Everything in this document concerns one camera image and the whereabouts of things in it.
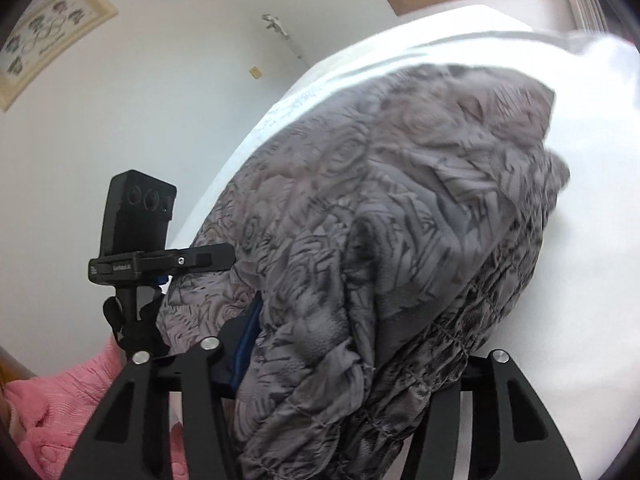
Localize grey quilted floral jacket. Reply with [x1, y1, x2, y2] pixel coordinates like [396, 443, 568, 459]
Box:
[157, 65, 570, 479]

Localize white bed sheet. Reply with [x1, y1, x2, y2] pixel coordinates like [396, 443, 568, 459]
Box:
[174, 6, 639, 479]

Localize black camera box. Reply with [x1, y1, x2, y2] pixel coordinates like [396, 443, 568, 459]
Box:
[99, 169, 178, 257]

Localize yellow wall outlet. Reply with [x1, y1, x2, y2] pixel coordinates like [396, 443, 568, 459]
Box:
[250, 66, 262, 79]

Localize framed wall picture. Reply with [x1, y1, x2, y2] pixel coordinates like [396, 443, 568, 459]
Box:
[1, 0, 118, 112]

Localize white wall pipe fixture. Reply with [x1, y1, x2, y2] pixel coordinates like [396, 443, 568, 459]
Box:
[262, 13, 304, 61]

